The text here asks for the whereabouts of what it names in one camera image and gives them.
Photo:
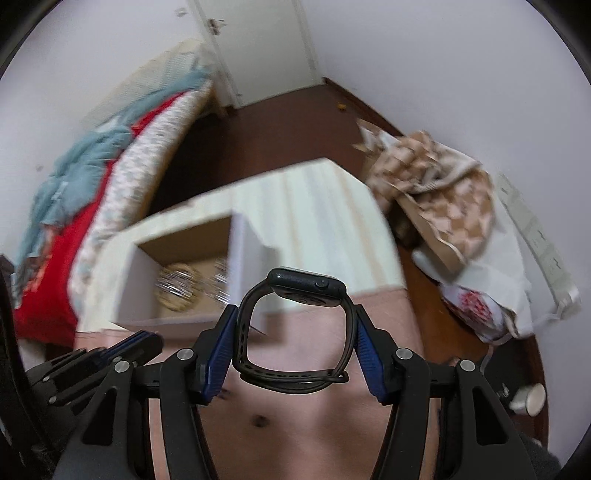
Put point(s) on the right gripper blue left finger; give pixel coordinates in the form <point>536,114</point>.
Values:
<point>112,438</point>

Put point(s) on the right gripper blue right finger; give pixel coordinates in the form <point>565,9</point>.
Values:
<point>477,437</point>

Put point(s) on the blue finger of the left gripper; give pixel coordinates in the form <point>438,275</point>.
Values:
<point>70,377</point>

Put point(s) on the black smart watch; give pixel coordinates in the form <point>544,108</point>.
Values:
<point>308,350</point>

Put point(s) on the white cup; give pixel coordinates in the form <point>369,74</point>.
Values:
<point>529,400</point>

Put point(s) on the red blanket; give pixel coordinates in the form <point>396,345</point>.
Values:
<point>45,314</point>

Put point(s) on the white printed plastic bag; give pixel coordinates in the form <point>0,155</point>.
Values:
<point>490,294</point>

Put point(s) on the white power strip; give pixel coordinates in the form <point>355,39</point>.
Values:
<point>547,257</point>

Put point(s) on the white cardboard box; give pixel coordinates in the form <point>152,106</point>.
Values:
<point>176,280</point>

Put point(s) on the teal blue quilt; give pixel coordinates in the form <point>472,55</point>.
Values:
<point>78,173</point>

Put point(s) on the brown checkered fabric bag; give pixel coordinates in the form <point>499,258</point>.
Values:
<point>446,195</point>

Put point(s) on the checkered beige mattress pad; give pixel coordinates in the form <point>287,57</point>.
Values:
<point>133,180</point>

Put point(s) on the pink striped table cloth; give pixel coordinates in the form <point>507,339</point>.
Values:
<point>313,234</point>

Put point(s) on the white door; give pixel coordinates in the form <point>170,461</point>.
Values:
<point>263,48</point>

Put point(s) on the white charger with cable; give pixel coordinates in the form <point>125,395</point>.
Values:
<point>553,316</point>

